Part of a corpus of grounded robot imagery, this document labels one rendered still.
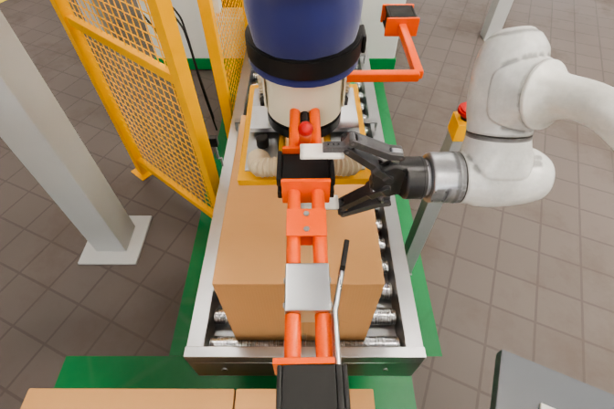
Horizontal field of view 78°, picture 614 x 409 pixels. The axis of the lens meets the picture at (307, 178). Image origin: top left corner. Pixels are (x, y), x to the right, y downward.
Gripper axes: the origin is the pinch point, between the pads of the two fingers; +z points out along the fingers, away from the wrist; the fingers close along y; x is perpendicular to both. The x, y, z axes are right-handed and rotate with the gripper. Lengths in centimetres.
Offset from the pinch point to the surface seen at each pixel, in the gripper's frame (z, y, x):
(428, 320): -56, 127, 20
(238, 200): 18.2, 31.9, 19.8
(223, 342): 26, 72, -5
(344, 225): -9.7, 31.9, 11.1
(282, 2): 3.5, -22.9, 16.9
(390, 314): -27, 72, 3
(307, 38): -0.3, -17.6, 15.3
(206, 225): 55, 127, 75
